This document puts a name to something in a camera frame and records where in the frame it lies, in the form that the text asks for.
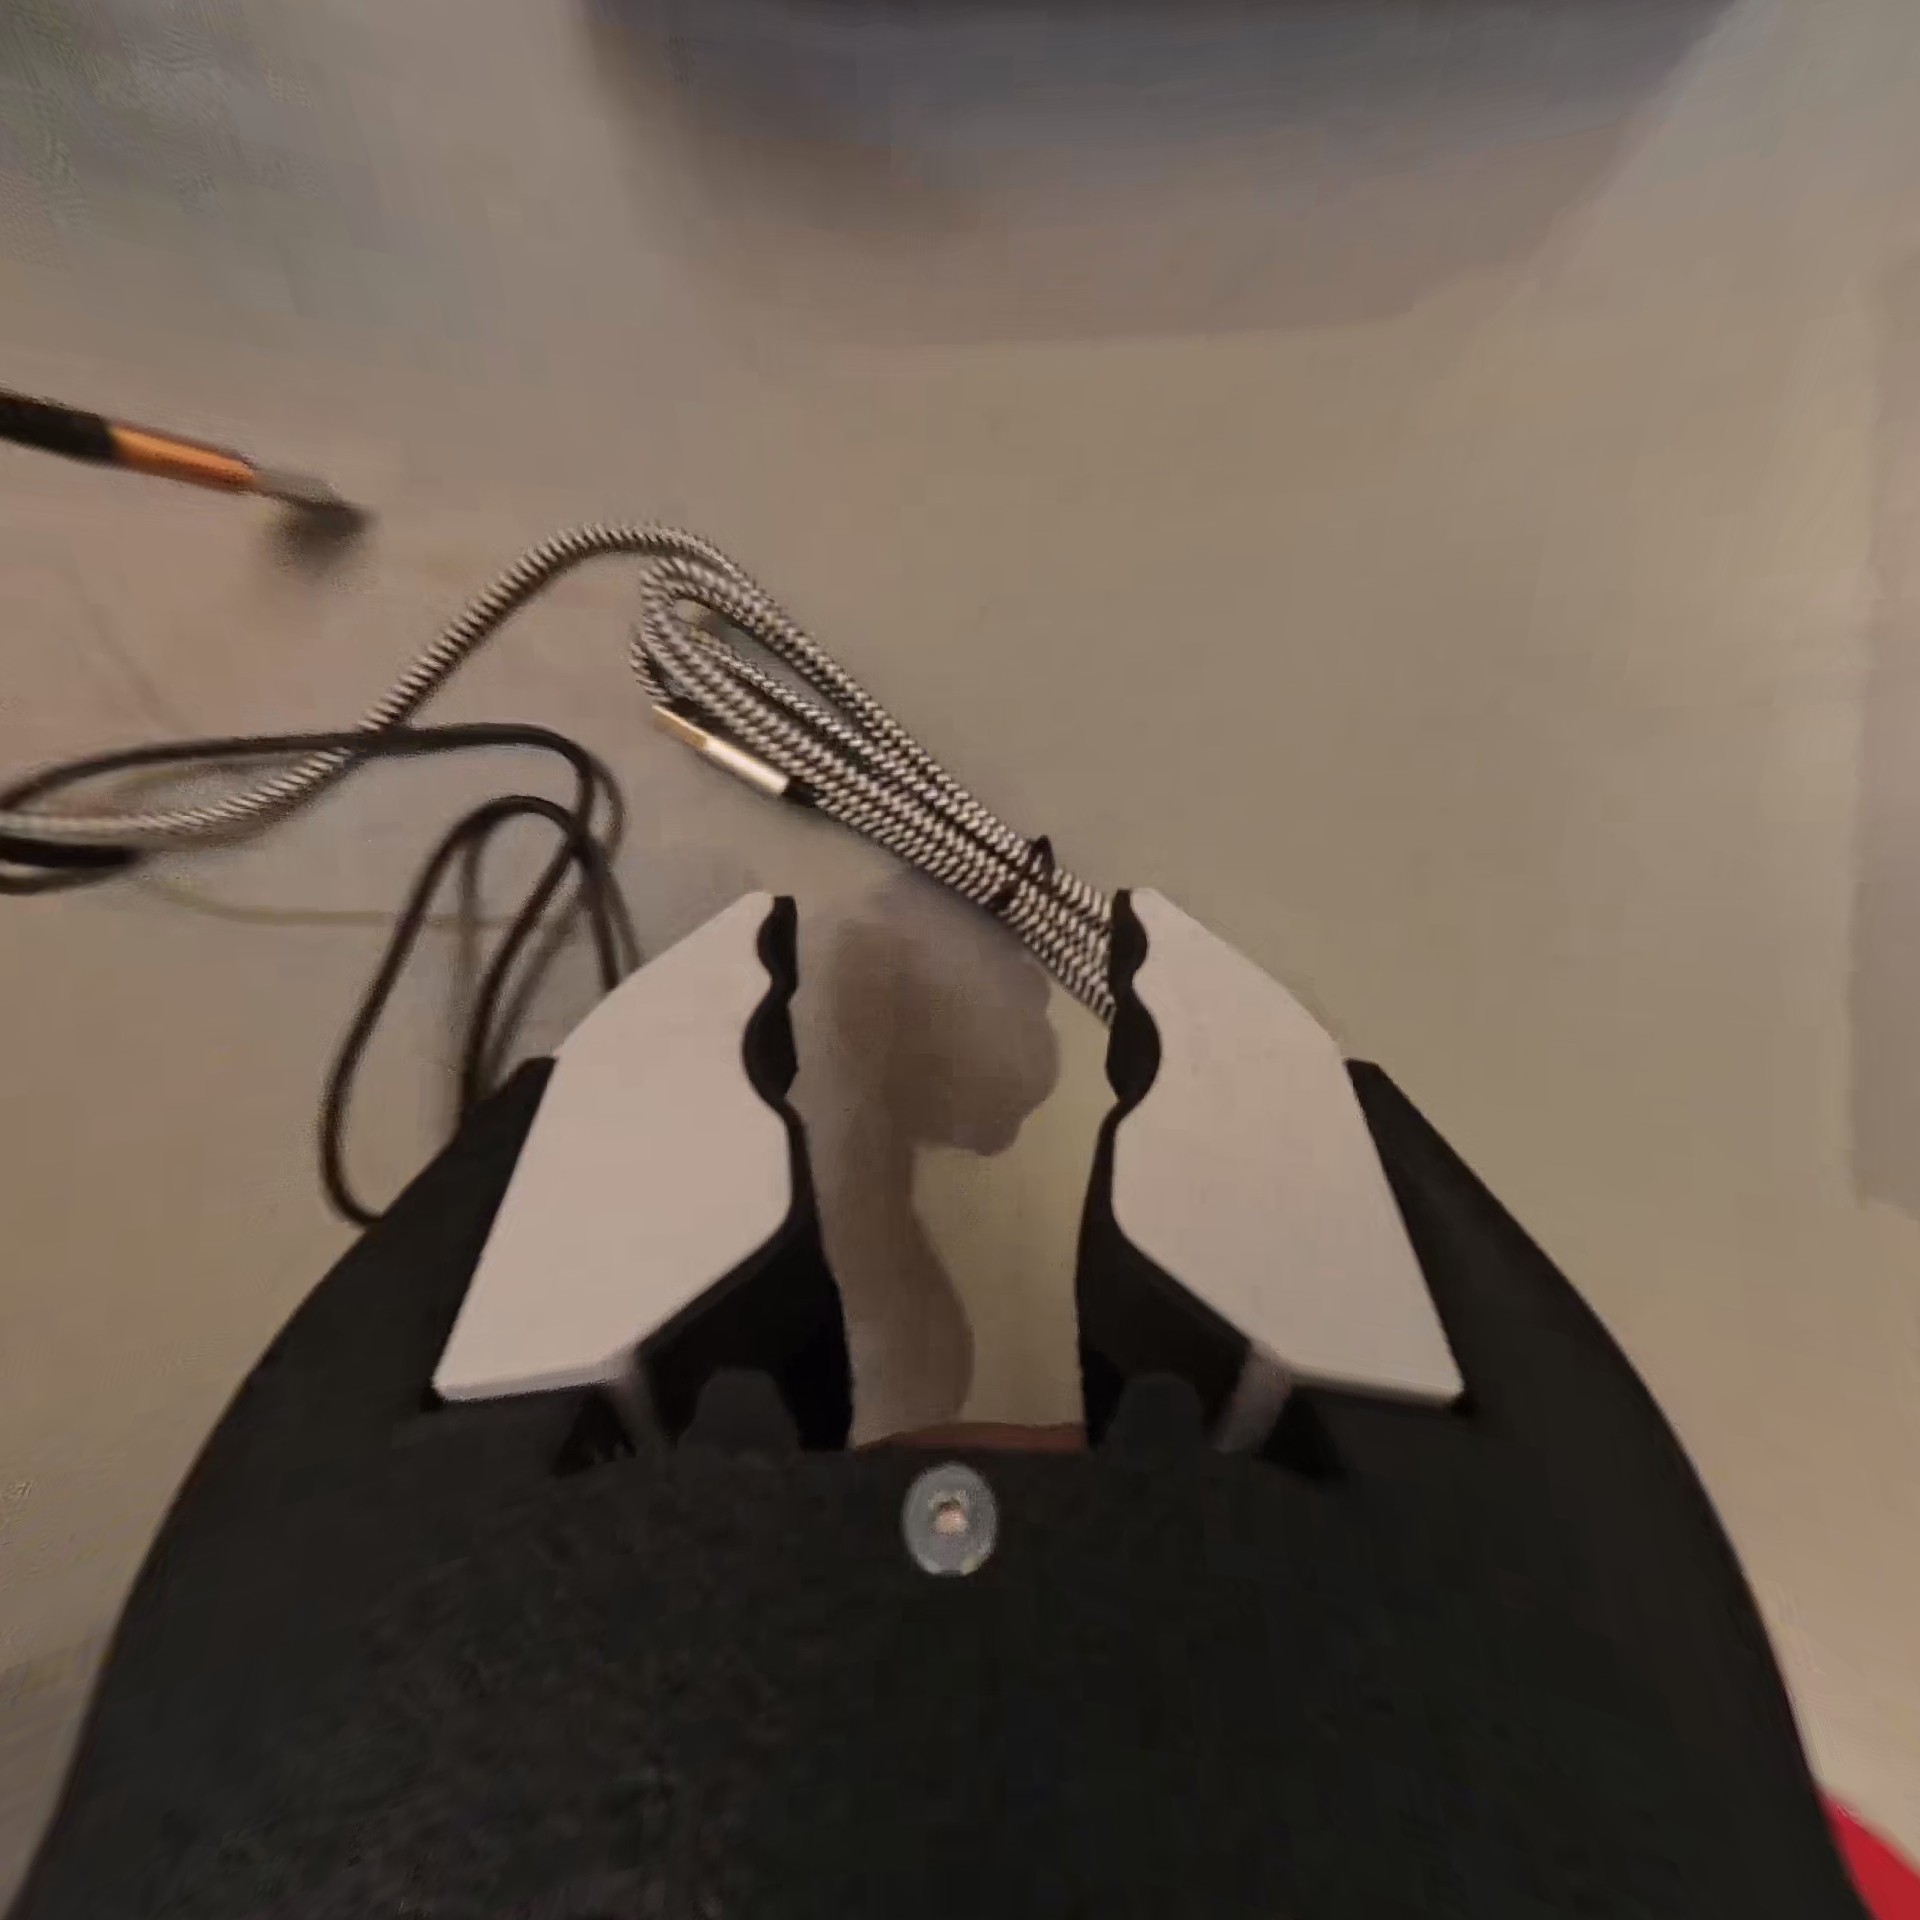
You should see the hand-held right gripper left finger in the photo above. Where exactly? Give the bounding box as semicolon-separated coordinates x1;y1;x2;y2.
436;896;848;1451

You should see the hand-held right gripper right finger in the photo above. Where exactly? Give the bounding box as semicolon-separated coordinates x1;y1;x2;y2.
1078;889;1463;1451

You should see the black usb cable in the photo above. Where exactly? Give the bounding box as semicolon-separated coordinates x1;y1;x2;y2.
0;723;646;1224

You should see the black-white braided cable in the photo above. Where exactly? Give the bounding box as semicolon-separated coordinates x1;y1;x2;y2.
0;523;1123;1025

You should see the red plastic bin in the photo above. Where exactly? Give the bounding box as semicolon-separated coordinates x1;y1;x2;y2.
1815;1785;1920;1920

